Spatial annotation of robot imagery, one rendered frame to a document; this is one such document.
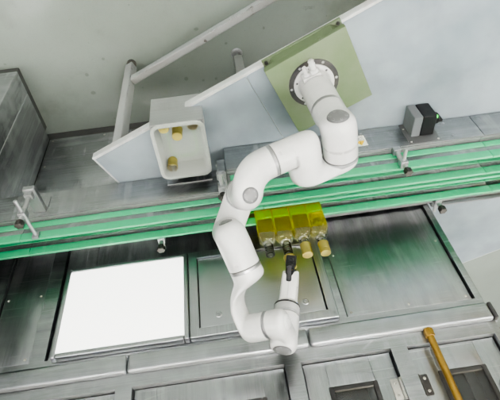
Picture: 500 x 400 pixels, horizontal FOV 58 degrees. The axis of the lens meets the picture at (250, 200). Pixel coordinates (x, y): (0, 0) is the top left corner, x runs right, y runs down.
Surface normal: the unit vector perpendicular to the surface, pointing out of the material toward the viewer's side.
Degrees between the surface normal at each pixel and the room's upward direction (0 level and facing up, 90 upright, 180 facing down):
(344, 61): 2
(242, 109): 0
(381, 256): 90
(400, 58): 0
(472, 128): 90
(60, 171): 90
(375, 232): 90
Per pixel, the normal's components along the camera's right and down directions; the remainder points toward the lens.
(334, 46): 0.15, 0.68
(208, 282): -0.07, -0.71
